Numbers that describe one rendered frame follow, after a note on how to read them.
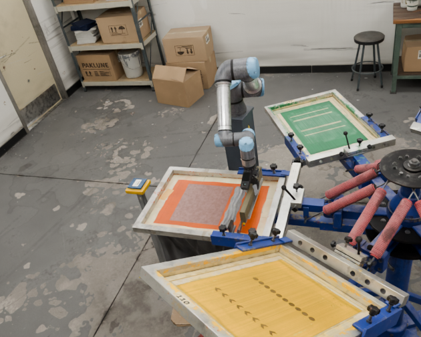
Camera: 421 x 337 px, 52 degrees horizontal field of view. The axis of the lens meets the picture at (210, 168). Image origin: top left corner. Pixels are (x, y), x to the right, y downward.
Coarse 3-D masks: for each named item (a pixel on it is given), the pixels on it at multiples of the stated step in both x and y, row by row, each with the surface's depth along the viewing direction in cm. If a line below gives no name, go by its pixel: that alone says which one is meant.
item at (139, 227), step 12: (168, 168) 289; (180, 168) 286; (192, 168) 284; (204, 168) 282; (168, 180) 282; (264, 180) 268; (276, 180) 265; (156, 192) 270; (276, 192) 252; (276, 204) 244; (144, 216) 254; (276, 216) 241; (132, 228) 248; (144, 228) 245; (156, 228) 244; (168, 228) 242; (180, 228) 240; (264, 228) 230; (204, 240) 235
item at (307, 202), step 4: (304, 200) 235; (308, 200) 235; (312, 200) 234; (316, 200) 234; (320, 200) 233; (324, 200) 233; (304, 204) 233; (308, 204) 232; (312, 204) 232; (316, 204) 231; (320, 204) 231; (324, 204) 232; (300, 208) 235; (312, 208) 232; (316, 208) 231; (320, 208) 230; (316, 212) 233
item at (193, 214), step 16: (176, 208) 260; (192, 208) 258; (208, 208) 255; (224, 208) 253; (240, 208) 251; (256, 208) 249; (176, 224) 249; (192, 224) 247; (208, 224) 244; (256, 224) 238
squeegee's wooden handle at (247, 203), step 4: (256, 168) 254; (260, 168) 254; (260, 172) 253; (260, 176) 254; (260, 180) 255; (252, 184) 243; (252, 188) 240; (248, 192) 238; (252, 192) 238; (248, 196) 235; (252, 196) 239; (244, 200) 234; (248, 200) 233; (252, 200) 239; (244, 204) 231; (248, 204) 231; (244, 208) 228; (248, 208) 232; (240, 212) 226; (244, 212) 226; (248, 212) 232; (240, 216) 228; (244, 216) 227; (244, 220) 229
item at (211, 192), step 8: (176, 184) 279; (184, 184) 278; (192, 184) 277; (200, 184) 275; (208, 184) 274; (216, 184) 273; (224, 184) 271; (232, 184) 270; (240, 184) 269; (176, 192) 273; (184, 192) 271; (192, 192) 270; (200, 192) 269; (208, 192) 268; (216, 192) 266; (224, 192) 265; (232, 192) 264; (264, 192) 259; (176, 200) 266; (184, 200) 265; (192, 200) 264; (200, 200) 263; (208, 200) 261; (216, 200) 260; (224, 200) 259; (264, 200) 253
